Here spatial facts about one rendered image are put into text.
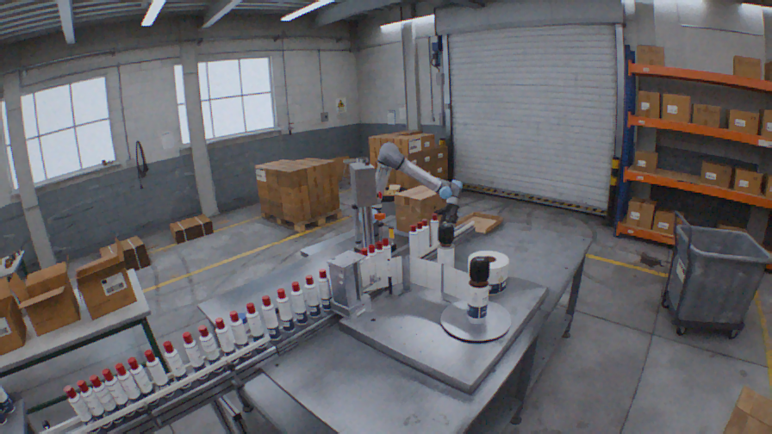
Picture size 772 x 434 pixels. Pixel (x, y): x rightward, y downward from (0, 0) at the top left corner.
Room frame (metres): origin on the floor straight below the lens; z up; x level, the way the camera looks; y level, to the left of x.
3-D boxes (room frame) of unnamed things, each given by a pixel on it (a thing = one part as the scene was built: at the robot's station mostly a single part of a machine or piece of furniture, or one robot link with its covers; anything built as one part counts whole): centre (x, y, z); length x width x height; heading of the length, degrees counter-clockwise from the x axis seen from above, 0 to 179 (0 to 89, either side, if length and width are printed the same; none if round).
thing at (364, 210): (1.85, 0.10, 1.16); 0.04 x 0.04 x 0.67; 48
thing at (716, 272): (1.81, -2.69, 0.48); 0.89 x 0.63 x 0.96; 63
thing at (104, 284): (1.61, 1.82, 0.97); 0.51 x 0.39 x 0.37; 49
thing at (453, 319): (1.25, -0.36, 0.89); 0.31 x 0.31 x 0.01
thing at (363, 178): (1.76, 0.10, 1.38); 0.17 x 0.10 x 0.19; 13
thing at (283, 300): (1.26, 0.45, 0.98); 0.05 x 0.05 x 0.20
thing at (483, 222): (2.52, -0.71, 0.85); 0.30 x 0.26 x 0.04; 138
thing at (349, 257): (1.40, 0.18, 1.14); 0.14 x 0.11 x 0.01; 138
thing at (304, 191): (5.45, 1.38, 0.45); 1.20 x 0.84 x 0.89; 46
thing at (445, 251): (1.65, -0.29, 1.03); 0.09 x 0.09 x 0.30
